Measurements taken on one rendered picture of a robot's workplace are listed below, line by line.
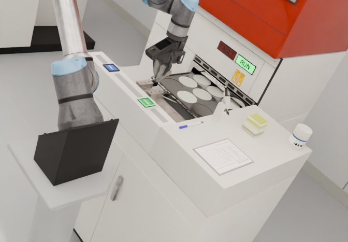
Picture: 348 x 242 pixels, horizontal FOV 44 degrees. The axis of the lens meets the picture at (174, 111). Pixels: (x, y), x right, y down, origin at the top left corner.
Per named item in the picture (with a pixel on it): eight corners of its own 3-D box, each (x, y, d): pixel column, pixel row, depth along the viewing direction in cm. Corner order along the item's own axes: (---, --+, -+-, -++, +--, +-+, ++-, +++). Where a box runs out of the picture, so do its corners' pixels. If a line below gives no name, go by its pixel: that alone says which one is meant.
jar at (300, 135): (292, 138, 192) (302, 122, 187) (304, 148, 188) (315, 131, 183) (284, 141, 187) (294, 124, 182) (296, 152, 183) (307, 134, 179)
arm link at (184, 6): (180, -13, 156) (202, -4, 156) (171, 15, 161) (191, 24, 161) (176, -8, 149) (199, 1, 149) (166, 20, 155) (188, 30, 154)
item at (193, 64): (187, 74, 236) (193, 59, 231) (244, 123, 214) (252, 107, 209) (185, 74, 235) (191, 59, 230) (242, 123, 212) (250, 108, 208)
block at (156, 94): (157, 93, 201) (159, 88, 199) (162, 97, 199) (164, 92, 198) (144, 95, 195) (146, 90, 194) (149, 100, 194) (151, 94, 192)
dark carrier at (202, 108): (201, 73, 233) (202, 72, 232) (247, 110, 215) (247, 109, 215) (155, 79, 209) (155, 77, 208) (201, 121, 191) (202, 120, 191)
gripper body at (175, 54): (181, 65, 168) (192, 38, 162) (165, 67, 162) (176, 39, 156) (169, 55, 172) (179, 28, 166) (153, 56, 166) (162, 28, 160)
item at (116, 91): (95, 76, 206) (102, 51, 199) (165, 150, 178) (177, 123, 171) (77, 78, 199) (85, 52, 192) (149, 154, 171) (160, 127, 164)
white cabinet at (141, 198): (126, 167, 287) (166, 62, 246) (225, 282, 238) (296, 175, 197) (37, 194, 243) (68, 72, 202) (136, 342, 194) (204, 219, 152)
